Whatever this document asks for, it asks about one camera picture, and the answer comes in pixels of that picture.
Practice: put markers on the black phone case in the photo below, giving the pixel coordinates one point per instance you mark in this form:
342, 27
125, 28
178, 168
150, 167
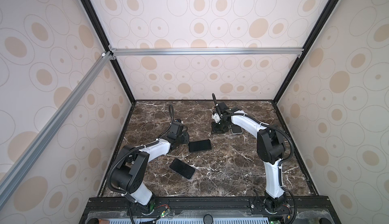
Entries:
200, 151

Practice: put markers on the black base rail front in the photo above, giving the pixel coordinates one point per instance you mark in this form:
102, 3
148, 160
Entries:
210, 210

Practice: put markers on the silver aluminium rail back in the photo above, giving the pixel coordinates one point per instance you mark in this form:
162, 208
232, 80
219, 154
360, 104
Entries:
207, 51

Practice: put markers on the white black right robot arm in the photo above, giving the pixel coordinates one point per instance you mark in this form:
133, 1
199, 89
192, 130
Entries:
273, 145

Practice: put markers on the silver aluminium rail left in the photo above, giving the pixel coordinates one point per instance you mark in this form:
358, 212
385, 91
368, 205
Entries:
23, 165

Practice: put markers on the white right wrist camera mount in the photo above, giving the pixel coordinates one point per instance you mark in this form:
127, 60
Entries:
216, 117

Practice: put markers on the black corner frame post left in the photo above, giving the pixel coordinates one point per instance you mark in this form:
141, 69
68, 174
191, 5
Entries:
99, 30

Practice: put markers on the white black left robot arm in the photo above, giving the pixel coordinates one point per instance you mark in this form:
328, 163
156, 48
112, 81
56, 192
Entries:
127, 172

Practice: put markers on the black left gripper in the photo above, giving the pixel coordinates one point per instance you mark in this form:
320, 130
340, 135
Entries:
185, 135

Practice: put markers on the silver aluminium rail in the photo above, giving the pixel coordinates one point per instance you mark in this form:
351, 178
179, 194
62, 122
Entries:
23, 165
207, 51

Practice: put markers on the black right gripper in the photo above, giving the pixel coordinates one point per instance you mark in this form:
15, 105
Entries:
215, 130

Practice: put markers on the blue smartphone black screen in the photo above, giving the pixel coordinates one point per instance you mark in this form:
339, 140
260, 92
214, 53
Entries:
236, 129

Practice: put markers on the black corner frame post right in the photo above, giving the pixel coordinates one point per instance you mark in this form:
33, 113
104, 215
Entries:
317, 28

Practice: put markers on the black corner frame post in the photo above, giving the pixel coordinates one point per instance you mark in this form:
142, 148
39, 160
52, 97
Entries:
99, 30
317, 28

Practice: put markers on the dark blue smartphone left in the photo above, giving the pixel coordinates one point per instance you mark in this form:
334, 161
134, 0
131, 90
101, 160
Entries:
182, 168

